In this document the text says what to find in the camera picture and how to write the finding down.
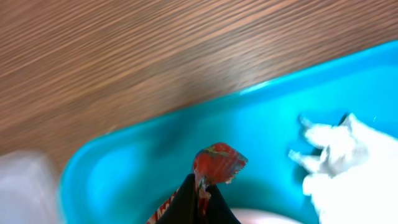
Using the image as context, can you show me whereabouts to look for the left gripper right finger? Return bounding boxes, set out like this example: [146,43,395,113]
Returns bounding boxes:
[205,185,241,224]

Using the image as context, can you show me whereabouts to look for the teal serving tray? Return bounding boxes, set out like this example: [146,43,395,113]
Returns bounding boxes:
[60,41,397,223]

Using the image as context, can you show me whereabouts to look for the pink plate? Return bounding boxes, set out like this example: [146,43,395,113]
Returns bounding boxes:
[231,208,302,224]

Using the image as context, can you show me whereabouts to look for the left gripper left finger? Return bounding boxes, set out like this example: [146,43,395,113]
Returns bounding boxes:
[156,174,198,224]

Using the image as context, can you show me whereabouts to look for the red snack wrapper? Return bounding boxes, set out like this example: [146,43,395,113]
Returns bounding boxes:
[146,142,248,224]

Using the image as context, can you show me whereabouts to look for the white napkin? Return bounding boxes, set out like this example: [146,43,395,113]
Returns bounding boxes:
[289,113,397,224]

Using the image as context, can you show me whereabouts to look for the clear plastic bin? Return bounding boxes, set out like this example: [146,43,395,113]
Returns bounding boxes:
[1,151,64,224]

